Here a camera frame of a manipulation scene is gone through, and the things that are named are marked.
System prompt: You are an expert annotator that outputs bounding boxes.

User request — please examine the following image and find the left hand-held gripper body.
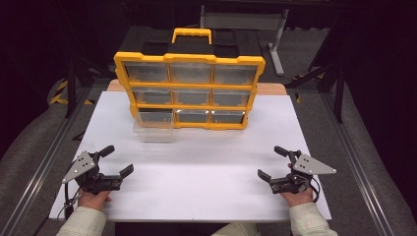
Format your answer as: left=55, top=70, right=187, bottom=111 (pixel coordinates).
left=61, top=150, right=123, bottom=196

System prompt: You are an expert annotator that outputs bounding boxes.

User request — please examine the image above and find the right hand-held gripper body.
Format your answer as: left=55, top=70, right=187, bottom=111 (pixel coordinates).
left=269, top=149, right=337, bottom=195

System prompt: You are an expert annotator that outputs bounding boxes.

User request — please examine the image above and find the person's left hand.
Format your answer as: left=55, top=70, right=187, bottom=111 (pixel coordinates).
left=77, top=189, right=113, bottom=211

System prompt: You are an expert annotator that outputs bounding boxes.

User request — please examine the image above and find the person's right hand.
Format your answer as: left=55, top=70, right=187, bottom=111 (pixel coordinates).
left=279, top=162, right=315, bottom=208

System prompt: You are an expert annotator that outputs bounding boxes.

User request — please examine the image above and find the pulled-out clear plastic drawer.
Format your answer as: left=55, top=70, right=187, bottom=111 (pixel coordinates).
left=132, top=108, right=177, bottom=144

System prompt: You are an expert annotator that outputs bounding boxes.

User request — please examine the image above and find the yellow black floor tape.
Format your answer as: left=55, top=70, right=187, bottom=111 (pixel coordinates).
left=48, top=80, right=95, bottom=106

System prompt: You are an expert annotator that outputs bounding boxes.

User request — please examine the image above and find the black tripod stand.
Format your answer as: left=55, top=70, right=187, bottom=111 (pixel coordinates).
left=57, top=53, right=116, bottom=120
left=284, top=48, right=347, bottom=124

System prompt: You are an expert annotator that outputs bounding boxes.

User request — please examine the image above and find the set of closed clear drawers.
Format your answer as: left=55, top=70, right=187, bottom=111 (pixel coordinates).
left=123, top=61, right=259, bottom=125

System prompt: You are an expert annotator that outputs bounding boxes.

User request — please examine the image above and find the grey metal stand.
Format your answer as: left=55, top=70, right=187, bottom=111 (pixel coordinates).
left=199, top=4, right=291, bottom=77

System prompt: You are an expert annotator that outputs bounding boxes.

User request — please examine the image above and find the yellow black drawer organizer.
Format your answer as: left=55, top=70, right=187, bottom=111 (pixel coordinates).
left=112, top=28, right=267, bottom=131

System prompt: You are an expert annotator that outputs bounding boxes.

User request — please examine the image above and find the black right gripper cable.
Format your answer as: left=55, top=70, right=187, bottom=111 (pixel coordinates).
left=306, top=176, right=322, bottom=204

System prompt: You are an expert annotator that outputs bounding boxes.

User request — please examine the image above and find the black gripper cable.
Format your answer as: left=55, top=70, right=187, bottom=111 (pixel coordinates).
left=58, top=182, right=82, bottom=221
left=306, top=176, right=322, bottom=204

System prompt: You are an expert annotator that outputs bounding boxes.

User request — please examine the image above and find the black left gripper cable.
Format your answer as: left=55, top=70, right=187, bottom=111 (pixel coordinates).
left=58, top=182, right=82, bottom=221

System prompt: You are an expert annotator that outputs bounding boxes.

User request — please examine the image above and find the aluminium rail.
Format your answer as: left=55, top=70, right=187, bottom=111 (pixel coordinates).
left=319, top=91, right=417, bottom=236
left=0, top=88, right=94, bottom=236

